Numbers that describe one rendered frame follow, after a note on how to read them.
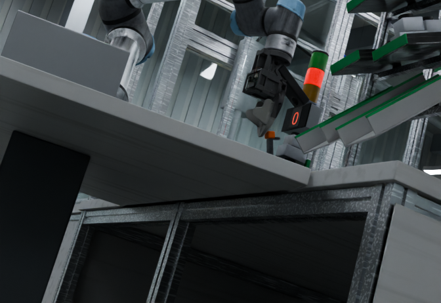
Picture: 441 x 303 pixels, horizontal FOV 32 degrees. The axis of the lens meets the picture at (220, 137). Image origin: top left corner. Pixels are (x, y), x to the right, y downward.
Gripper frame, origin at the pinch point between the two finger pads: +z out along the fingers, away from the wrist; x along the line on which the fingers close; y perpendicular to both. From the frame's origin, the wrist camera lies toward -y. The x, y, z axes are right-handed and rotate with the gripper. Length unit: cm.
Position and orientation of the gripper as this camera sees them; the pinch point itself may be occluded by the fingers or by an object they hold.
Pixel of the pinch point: (264, 133)
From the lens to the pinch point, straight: 189.1
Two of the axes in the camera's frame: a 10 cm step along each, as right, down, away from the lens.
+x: 4.6, -1.1, -8.8
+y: -8.4, -3.6, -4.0
